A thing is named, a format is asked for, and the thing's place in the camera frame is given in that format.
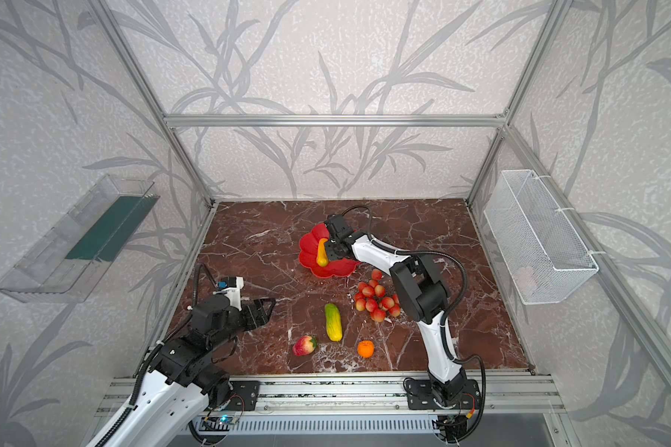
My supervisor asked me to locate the yellow fake mango fruit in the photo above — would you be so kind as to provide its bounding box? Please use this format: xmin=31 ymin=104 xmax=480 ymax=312
xmin=316 ymin=238 xmax=330 ymax=267

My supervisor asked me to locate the red green fake apple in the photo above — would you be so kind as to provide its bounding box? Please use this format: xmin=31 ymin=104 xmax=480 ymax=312
xmin=293 ymin=335 xmax=318 ymax=357

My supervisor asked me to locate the red fake grape bunch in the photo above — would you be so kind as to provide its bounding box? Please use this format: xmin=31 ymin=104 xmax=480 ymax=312
xmin=353 ymin=269 xmax=403 ymax=323

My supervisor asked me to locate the green yellow fake cucumber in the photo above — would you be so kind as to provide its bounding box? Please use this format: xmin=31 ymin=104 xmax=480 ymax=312
xmin=324 ymin=304 xmax=343 ymax=342

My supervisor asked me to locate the small fake orange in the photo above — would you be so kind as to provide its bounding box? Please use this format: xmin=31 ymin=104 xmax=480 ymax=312
xmin=357 ymin=340 xmax=375 ymax=359

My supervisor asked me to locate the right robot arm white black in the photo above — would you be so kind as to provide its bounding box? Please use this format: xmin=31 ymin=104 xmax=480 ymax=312
xmin=324 ymin=214 xmax=468 ymax=406

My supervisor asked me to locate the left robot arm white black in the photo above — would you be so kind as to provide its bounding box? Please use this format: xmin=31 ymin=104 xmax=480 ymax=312
xmin=89 ymin=294 xmax=276 ymax=446

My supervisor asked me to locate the red flower-shaped fruit bowl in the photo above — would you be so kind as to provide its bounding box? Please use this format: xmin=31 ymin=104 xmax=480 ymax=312
xmin=298 ymin=223 xmax=360 ymax=279

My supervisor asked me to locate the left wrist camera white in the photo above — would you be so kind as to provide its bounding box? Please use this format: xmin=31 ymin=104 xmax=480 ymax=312
xmin=217 ymin=277 xmax=244 ymax=310

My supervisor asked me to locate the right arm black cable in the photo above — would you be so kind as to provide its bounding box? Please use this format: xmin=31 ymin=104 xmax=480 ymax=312
xmin=340 ymin=205 xmax=488 ymax=443

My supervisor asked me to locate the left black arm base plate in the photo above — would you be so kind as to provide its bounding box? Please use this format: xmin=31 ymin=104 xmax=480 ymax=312
xmin=210 ymin=380 xmax=261 ymax=412

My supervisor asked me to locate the clear plastic wall tray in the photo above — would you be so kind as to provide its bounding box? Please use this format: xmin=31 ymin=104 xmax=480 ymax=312
xmin=0 ymin=174 xmax=160 ymax=304

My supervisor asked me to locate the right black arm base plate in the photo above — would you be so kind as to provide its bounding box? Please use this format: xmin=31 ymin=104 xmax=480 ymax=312
xmin=403 ymin=377 xmax=482 ymax=413

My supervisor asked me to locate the white wire mesh basket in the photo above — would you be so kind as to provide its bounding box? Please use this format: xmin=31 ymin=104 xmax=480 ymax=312
xmin=484 ymin=169 xmax=599 ymax=305

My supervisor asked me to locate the aluminium front rail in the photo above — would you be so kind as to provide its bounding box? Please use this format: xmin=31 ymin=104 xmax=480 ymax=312
xmin=94 ymin=372 xmax=566 ymax=418

